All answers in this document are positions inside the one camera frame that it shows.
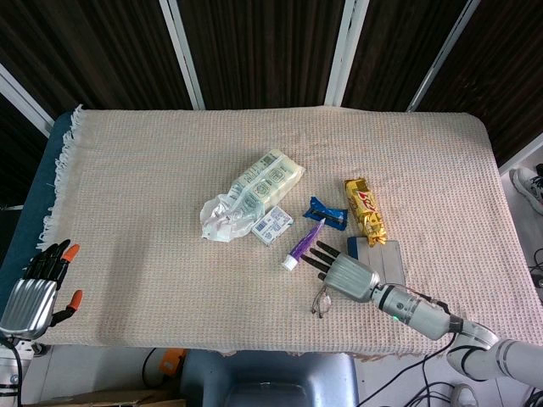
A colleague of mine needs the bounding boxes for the left silver robot hand orange tips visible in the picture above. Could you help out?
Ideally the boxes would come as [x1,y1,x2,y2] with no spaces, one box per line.
[0,239,85,340]

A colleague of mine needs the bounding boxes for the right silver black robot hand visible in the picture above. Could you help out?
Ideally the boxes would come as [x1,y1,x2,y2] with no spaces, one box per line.
[305,240,382,304]

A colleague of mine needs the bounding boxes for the thin metal frame glasses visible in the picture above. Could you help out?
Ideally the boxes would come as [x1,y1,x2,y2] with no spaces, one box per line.
[311,284,334,317]

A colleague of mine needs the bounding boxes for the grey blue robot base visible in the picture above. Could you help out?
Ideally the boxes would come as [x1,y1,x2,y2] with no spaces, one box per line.
[180,349,361,407]

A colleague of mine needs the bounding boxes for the purple toothpaste tube white cap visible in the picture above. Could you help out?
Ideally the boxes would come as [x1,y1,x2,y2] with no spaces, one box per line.
[280,218,327,272]

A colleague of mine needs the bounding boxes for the gold foil snack packet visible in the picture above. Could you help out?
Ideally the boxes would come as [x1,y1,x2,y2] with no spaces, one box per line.
[343,178,389,247]

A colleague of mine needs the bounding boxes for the razor in blue wrapper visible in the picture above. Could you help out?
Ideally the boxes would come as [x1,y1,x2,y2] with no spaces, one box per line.
[302,196,349,232]

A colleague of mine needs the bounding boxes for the small white blue carton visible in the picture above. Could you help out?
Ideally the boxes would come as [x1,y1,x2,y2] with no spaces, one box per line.
[250,205,294,247]

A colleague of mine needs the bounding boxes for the orange plastic object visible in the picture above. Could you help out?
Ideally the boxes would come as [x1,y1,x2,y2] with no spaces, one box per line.
[160,348,188,376]

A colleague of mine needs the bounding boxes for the grey shoe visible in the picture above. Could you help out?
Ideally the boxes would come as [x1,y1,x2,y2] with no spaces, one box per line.
[449,383,480,407]

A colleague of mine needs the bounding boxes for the beige waffle weave blanket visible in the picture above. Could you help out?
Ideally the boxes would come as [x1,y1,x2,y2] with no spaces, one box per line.
[36,104,534,358]

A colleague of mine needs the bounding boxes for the white sneaker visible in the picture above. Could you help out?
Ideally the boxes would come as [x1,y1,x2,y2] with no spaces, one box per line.
[511,166,543,215]

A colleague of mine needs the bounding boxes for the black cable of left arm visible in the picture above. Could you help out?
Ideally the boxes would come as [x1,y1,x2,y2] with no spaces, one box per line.
[0,334,23,407]

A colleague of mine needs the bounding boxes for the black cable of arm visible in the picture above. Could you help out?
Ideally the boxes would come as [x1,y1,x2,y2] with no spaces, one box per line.
[358,332,462,407]
[0,334,23,407]

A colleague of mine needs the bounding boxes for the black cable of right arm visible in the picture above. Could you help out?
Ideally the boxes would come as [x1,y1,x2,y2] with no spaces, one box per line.
[358,332,462,407]

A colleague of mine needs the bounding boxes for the black cable by orange object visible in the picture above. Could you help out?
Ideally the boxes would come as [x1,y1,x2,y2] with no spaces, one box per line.
[141,347,171,389]

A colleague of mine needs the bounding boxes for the white partition frame post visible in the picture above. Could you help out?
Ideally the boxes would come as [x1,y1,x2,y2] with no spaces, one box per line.
[0,63,54,137]
[159,0,207,111]
[406,0,483,114]
[324,0,370,107]
[498,131,543,177]

